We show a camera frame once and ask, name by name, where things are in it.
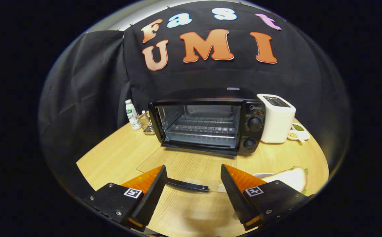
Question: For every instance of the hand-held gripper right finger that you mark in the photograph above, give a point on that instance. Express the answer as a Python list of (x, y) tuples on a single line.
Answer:
[(233, 194)]

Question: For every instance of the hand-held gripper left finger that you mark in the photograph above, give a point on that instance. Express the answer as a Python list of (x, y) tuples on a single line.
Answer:
[(153, 194)]

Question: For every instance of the sandwich with lettuce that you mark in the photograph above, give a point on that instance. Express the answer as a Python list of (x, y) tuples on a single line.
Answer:
[(289, 177)]

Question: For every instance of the black toaster oven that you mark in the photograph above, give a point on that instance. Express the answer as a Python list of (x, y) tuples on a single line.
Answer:
[(255, 112)]

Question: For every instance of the white bread toaster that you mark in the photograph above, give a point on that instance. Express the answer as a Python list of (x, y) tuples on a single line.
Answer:
[(276, 125)]

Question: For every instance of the white plate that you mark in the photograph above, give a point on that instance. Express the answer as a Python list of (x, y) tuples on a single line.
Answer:
[(263, 174)]

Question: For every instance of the white plastic bottle green label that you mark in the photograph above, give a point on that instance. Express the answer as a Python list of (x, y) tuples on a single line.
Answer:
[(132, 115)]

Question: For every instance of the white divided dish with beans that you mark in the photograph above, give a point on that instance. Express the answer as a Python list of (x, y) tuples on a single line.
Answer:
[(301, 134)]

